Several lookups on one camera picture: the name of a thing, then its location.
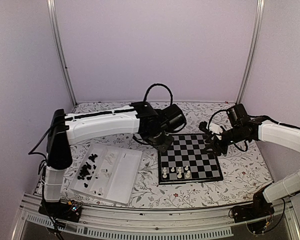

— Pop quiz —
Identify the left aluminium frame post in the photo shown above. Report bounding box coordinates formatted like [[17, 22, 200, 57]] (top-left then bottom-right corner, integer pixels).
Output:
[[46, 0, 78, 107]]

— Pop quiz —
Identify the front aluminium rail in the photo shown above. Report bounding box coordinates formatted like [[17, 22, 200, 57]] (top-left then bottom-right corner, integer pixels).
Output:
[[11, 194, 300, 240]]

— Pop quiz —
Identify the white plastic compartment tray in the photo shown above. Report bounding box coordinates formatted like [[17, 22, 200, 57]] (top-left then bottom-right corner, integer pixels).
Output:
[[69, 144, 143, 205]]

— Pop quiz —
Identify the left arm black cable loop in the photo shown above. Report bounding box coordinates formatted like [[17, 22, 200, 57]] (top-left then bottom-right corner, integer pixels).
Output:
[[142, 83, 175, 106]]

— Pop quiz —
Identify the aluminium frame post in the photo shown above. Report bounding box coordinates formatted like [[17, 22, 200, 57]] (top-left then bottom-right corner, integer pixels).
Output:
[[235, 0, 265, 104], [46, 0, 78, 107]]

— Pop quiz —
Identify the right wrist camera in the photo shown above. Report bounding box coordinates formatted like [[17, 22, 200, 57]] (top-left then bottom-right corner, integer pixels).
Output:
[[199, 121, 224, 136]]

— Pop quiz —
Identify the white chess king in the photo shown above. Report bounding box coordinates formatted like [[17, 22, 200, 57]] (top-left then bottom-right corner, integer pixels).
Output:
[[184, 170, 191, 179]]

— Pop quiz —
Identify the pile of white chess pieces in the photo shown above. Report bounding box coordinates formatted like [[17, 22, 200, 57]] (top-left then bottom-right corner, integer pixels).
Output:
[[89, 152, 118, 197]]

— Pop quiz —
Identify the right aluminium frame post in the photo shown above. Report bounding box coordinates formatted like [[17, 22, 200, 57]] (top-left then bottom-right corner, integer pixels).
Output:
[[235, 0, 265, 104]]

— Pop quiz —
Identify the floral patterned table mat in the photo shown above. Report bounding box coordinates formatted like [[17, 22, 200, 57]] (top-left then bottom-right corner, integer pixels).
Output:
[[60, 103, 273, 209]]

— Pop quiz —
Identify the white chess rook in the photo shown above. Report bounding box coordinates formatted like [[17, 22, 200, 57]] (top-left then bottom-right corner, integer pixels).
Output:
[[162, 167, 168, 179]]

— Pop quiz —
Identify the pile of black chess pieces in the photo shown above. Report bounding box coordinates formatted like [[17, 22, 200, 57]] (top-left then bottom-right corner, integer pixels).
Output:
[[77, 153, 99, 188]]

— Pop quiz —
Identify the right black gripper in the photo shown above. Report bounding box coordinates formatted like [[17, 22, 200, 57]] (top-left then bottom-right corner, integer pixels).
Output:
[[203, 125, 244, 156]]

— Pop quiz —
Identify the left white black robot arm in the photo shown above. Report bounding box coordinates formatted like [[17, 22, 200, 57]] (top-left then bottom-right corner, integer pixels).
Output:
[[42, 101, 187, 217]]

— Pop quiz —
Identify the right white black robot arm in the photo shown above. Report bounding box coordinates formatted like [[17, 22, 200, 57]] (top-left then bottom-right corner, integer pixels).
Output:
[[199, 103, 300, 218]]

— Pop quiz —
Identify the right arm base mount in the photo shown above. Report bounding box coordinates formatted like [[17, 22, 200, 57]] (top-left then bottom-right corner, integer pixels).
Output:
[[228, 203, 275, 235]]

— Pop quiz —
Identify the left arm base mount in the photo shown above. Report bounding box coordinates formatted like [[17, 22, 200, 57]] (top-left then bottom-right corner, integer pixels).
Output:
[[38, 200, 82, 223]]

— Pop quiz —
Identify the black silver chess board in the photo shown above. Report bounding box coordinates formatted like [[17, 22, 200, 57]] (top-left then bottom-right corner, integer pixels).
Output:
[[157, 133, 224, 185]]

